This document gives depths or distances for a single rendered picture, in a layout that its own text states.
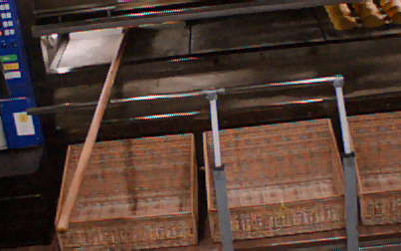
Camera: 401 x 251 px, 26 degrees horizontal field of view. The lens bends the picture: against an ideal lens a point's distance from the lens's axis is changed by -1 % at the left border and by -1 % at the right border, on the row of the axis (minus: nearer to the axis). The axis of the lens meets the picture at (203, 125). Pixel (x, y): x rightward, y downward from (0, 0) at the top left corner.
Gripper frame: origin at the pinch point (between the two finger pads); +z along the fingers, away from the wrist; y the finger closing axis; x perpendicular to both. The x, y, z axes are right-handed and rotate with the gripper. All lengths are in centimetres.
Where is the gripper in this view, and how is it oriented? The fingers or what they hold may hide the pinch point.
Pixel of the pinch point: (0, 103)
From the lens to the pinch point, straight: 254.9
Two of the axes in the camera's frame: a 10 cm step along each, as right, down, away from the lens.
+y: 0.4, 4.3, -9.0
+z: 1.7, 8.9, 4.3
